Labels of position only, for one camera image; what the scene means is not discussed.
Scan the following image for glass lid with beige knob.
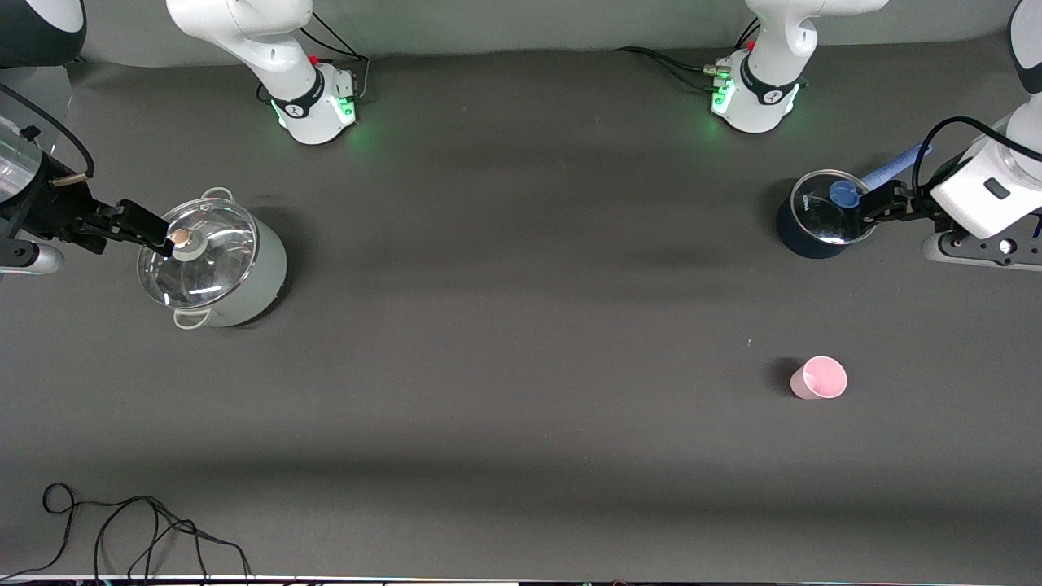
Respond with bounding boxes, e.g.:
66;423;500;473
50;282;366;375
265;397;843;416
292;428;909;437
137;198;260;310

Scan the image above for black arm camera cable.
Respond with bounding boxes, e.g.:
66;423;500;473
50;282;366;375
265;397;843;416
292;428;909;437
0;84;94;184
912;116;1014;204

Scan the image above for loose thin black cable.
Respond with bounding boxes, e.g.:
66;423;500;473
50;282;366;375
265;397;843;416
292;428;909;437
0;483;253;583

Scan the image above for dark blue saucepan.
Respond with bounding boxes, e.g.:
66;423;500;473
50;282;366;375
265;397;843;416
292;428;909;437
776;142;935;260

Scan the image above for black arm base cables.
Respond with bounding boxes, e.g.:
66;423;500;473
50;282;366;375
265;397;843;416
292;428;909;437
615;16;762;92
300;12;371;103

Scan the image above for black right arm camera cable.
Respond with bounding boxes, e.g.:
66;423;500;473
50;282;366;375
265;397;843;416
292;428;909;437
0;84;94;184

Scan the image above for pink plastic cup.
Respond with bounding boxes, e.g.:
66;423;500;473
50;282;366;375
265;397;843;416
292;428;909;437
790;356;849;401

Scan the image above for glass lid with blue knob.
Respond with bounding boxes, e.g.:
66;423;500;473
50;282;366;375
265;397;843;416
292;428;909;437
791;169;880;245

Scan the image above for black right arm base cables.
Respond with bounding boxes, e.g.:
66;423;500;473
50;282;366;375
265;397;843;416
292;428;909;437
300;12;371;103

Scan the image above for dark grey table mat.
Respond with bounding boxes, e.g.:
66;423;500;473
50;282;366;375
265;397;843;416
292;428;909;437
0;37;1042;580

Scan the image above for grey steel stockpot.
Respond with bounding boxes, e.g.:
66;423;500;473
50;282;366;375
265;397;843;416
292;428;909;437
137;187;288;330

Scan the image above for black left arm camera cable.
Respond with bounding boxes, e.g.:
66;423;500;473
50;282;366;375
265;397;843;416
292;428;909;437
912;116;1014;204

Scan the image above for black left arm base cables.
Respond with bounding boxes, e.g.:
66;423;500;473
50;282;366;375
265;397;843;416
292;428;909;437
615;16;762;92

